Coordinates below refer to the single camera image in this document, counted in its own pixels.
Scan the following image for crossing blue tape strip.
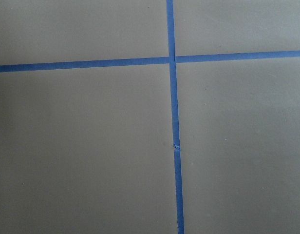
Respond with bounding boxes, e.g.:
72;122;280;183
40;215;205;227
0;50;300;73

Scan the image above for long blue tape strip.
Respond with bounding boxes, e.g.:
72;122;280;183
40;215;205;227
166;0;185;234

